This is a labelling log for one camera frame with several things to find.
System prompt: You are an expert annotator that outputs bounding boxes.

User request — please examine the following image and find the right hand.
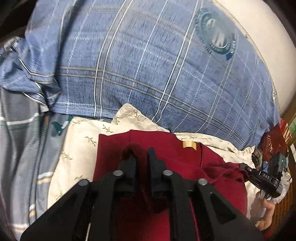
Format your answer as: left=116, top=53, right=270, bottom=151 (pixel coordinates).
left=250, top=192, right=275, bottom=231

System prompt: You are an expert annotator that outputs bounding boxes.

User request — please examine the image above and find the cream floral pillowcase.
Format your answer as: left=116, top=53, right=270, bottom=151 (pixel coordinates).
left=47, top=103, right=255, bottom=207

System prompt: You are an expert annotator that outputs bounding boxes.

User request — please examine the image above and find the blue plaid pillow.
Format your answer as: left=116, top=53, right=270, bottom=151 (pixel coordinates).
left=1, top=1, right=280, bottom=150

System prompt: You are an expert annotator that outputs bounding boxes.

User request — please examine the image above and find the grey plaid bed sheet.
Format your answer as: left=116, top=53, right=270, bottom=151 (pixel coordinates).
left=1, top=88, right=73, bottom=240

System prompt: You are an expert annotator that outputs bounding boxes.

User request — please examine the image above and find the red plastic bag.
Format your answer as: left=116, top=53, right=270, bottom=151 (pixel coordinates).
left=259, top=125, right=288, bottom=161

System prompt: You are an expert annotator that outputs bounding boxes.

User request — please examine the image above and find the dark red garment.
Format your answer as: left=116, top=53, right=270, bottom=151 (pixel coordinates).
left=93, top=130, right=248, bottom=240

